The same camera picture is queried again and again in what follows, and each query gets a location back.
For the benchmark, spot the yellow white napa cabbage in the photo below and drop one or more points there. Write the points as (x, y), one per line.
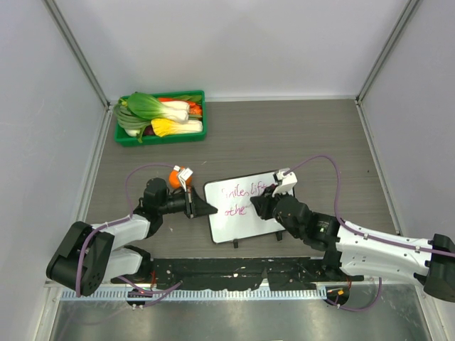
(167, 127)

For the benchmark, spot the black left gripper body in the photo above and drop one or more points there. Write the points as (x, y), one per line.
(178, 202)

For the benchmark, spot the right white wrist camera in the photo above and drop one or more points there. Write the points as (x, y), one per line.
(285, 180)

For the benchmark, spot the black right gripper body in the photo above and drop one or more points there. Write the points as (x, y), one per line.
(276, 197)

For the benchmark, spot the small white whiteboard black frame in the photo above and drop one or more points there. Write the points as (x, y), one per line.
(236, 217)

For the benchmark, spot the orange mandarin fruit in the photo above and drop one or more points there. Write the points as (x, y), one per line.
(176, 179)

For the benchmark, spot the green plastic vegetable tray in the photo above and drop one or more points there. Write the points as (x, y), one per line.
(149, 137)

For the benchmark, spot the green white bok choy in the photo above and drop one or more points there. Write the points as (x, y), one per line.
(148, 107)

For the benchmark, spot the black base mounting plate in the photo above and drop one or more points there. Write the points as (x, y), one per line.
(239, 274)

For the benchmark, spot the green long vegetable stalks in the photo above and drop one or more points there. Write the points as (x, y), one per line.
(133, 125)

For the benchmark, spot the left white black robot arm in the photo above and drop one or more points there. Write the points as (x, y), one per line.
(90, 255)

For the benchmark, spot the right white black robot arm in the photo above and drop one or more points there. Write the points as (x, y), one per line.
(358, 251)

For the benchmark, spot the white slotted cable duct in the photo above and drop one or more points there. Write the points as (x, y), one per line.
(262, 294)

